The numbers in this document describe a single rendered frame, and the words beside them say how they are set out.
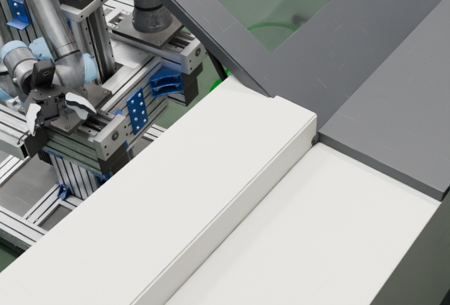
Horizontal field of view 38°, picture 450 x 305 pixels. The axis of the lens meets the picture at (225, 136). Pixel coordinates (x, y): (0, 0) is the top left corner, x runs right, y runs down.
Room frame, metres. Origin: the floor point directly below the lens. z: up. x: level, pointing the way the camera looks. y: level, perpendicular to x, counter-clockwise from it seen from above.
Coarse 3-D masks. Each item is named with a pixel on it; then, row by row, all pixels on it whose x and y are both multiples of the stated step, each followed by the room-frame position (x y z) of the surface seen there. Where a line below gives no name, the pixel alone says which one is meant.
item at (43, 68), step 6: (42, 60) 1.19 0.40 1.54; (48, 60) 1.18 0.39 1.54; (36, 66) 1.17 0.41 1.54; (42, 66) 1.17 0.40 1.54; (48, 66) 1.17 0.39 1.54; (54, 66) 1.18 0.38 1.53; (36, 72) 1.16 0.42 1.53; (42, 72) 1.16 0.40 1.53; (48, 72) 1.17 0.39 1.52; (54, 72) 1.19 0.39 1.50; (36, 78) 1.17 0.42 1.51; (42, 78) 1.18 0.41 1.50; (48, 78) 1.19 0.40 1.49; (30, 84) 1.21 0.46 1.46; (36, 84) 1.18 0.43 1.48
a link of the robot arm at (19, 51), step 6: (12, 42) 1.36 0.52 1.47; (18, 42) 1.36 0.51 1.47; (6, 48) 1.34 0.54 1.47; (12, 48) 1.34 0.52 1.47; (18, 48) 1.33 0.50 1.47; (24, 48) 1.34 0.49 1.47; (30, 48) 1.36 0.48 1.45; (6, 54) 1.32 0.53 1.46; (12, 54) 1.31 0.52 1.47; (18, 54) 1.31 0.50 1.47; (24, 54) 1.31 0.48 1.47; (30, 54) 1.32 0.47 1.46; (6, 60) 1.31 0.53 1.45; (12, 60) 1.29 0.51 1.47; (18, 60) 1.28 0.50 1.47; (24, 60) 1.28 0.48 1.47; (36, 60) 1.30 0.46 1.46; (6, 66) 1.31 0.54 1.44; (12, 66) 1.28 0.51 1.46; (12, 72) 1.27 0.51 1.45; (12, 78) 1.30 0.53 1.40
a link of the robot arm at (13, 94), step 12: (0, 12) 1.55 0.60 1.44; (0, 24) 1.53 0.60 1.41; (0, 36) 1.52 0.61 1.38; (0, 48) 1.52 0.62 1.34; (0, 60) 1.51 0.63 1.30; (0, 72) 1.50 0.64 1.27; (0, 84) 1.49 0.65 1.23; (12, 84) 1.50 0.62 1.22; (0, 96) 1.48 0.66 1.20; (12, 96) 1.50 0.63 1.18
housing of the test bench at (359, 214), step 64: (448, 0) 1.36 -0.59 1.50; (384, 64) 1.13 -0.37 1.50; (448, 64) 1.11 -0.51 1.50; (384, 128) 0.93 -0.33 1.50; (448, 128) 0.91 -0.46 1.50; (320, 192) 0.80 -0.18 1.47; (384, 192) 0.78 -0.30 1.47; (448, 192) 0.77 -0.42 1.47; (256, 256) 0.66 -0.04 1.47; (320, 256) 0.65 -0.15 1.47; (384, 256) 0.64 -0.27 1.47; (448, 256) 0.91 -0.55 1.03
